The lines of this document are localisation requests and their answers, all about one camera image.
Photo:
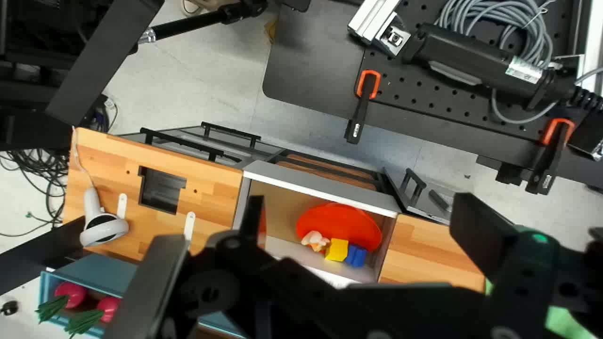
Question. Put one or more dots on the orange black bar clamp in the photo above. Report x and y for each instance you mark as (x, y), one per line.
(556, 132)
(367, 85)

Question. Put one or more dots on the white VR controller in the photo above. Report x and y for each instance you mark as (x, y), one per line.
(100, 228)

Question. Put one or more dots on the black perforated mounting board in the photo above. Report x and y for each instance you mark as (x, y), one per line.
(439, 95)

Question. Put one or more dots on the black metal bracket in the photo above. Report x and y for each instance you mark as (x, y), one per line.
(410, 185)

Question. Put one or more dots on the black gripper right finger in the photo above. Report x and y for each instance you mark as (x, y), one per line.
(495, 251)

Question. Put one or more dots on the pink toy figure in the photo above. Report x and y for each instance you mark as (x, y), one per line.
(311, 238)

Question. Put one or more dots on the red toy vegetable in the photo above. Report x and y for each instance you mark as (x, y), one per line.
(107, 309)
(68, 294)

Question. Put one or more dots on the black tripod pole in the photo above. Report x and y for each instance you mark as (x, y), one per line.
(194, 21)

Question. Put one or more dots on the small white peg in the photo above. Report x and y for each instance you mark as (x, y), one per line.
(120, 206)
(188, 227)

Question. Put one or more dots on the yellow toy block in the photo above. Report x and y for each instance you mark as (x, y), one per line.
(337, 249)

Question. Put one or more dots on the red plastic bowl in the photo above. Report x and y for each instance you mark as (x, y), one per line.
(339, 219)

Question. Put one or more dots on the white sink basin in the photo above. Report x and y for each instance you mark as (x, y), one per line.
(301, 179)

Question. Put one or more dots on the black flat panel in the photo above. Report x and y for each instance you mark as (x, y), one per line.
(100, 57)

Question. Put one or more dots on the teal bin with toy plants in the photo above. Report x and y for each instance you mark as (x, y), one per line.
(94, 274)

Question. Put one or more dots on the blue toy block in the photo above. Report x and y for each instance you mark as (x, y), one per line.
(356, 257)

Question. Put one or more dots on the wooden kitchen counter unit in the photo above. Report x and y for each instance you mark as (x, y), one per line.
(105, 163)

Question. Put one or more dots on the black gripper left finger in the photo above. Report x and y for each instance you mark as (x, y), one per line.
(150, 289)

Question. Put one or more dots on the aluminium extrusion bar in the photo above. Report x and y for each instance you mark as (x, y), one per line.
(373, 19)

